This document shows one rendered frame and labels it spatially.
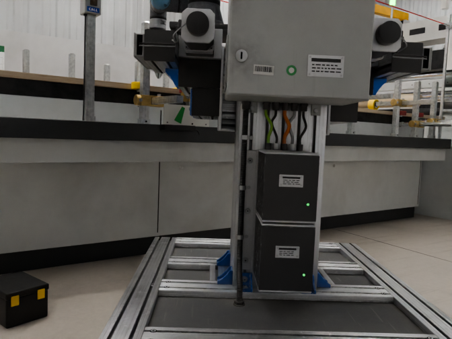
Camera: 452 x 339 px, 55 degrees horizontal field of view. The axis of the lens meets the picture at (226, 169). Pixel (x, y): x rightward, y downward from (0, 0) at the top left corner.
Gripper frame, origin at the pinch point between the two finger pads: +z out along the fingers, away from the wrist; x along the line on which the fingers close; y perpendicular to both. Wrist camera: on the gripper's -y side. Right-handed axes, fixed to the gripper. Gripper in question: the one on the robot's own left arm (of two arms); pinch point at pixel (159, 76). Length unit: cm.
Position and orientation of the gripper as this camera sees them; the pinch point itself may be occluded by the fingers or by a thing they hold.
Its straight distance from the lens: 206.3
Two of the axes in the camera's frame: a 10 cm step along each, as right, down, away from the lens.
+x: 8.2, 0.8, -5.6
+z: -0.4, 10.0, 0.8
